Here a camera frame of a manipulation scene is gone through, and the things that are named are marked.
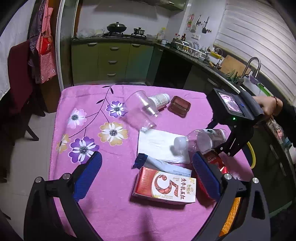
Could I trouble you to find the clear plastic water bottle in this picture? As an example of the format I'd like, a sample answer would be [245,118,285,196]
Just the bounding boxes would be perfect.
[174,128,228,154]

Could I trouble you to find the steel kitchen faucet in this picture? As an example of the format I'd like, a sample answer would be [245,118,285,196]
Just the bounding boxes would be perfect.
[240,57,262,80]

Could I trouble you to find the white hanging sheet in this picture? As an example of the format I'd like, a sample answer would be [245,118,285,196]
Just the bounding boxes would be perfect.
[0,1,35,99]

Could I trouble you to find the white dish rack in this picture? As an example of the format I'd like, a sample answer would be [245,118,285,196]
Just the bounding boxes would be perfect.
[176,42,206,58]

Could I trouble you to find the small steel pot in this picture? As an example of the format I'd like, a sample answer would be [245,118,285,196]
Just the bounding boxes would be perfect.
[133,27,145,36]

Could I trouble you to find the white pill bottle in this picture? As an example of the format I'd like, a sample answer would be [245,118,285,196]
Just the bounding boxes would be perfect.
[149,93,171,110]

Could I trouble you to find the clear plastic cup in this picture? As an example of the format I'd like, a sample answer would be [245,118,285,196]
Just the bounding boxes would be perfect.
[123,90,161,132]

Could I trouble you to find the brown plastic tray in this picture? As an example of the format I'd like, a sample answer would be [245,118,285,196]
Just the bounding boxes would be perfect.
[168,96,191,118]

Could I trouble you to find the black bin yellow rim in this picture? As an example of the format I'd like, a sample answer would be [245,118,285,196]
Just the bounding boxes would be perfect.
[247,142,256,169]

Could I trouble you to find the crushed red cola can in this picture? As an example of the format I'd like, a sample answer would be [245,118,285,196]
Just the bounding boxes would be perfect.
[196,149,230,201]

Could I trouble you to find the pink floral tablecloth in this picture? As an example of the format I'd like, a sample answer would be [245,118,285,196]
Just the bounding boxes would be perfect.
[49,85,253,240]

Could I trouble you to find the person right hand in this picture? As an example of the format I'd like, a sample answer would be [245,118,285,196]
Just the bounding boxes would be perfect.
[253,96,283,118]

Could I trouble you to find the dark red chair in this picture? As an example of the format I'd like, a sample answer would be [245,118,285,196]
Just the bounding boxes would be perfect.
[8,40,42,144]

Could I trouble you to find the cooking oil bottle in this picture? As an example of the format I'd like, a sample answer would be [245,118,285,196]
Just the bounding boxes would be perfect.
[157,28,166,42]

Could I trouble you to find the black wok with lid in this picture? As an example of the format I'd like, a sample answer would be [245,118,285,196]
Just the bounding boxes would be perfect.
[107,22,127,33]

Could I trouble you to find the red checkered apron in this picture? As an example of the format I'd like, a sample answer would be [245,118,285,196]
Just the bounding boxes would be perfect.
[28,1,56,84]

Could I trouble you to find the white window blind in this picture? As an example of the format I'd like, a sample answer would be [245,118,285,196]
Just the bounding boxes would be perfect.
[214,1,295,100]

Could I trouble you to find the red white milk carton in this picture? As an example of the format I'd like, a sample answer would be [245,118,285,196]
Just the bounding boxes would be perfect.
[132,167,197,205]

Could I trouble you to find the white paper napkin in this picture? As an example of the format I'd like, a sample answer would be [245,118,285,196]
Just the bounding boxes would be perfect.
[137,128,190,164]

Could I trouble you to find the wooden cutting board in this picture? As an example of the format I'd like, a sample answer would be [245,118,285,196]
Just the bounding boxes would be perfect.
[220,55,246,77]

